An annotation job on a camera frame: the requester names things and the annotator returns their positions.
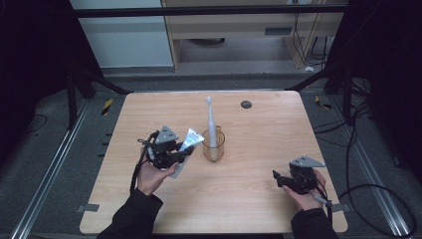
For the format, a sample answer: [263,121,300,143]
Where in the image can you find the black floor cables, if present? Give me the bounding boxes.
[313,78,372,148]

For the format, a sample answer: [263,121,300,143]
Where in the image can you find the white electric toothbrush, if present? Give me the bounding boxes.
[205,96,219,159]

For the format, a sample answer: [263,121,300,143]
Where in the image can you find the white and blue toothpaste tube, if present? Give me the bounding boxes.
[169,127,206,180]

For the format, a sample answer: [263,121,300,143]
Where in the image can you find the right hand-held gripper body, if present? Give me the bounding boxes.
[288,155,326,196]

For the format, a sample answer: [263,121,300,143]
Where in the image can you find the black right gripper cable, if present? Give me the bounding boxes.
[312,178,418,239]

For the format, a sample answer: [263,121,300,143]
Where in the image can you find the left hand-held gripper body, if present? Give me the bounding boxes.
[145,124,183,170]

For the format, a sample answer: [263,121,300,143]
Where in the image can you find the person's left hand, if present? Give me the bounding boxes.
[136,146,180,198]

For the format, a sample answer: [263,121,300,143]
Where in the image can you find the white cabinet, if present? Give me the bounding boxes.
[69,0,175,70]

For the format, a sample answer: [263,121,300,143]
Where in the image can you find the black metal stand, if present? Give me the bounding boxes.
[65,65,134,131]
[284,59,354,126]

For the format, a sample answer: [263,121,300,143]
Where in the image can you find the grey metal table bracket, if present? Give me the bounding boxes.
[76,203,101,214]
[330,202,351,213]

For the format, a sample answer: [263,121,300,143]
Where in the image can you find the yellow and black floor tape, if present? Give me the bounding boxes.
[314,95,333,111]
[101,98,114,117]

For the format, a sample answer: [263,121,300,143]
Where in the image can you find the amber transparent cup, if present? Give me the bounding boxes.
[201,125,227,163]

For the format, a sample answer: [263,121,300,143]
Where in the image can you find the light wooden desk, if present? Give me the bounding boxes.
[160,0,350,72]

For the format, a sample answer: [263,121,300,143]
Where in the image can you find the black horizontal frame bar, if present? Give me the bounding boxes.
[71,4,350,19]

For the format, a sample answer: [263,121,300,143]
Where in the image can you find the black cables under desk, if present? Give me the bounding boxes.
[291,12,332,68]

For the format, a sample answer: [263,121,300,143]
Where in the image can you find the person's right hand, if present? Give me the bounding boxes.
[282,168,328,212]

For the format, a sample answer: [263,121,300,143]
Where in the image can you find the aluminium floor rail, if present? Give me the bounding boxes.
[329,96,413,238]
[9,99,92,239]

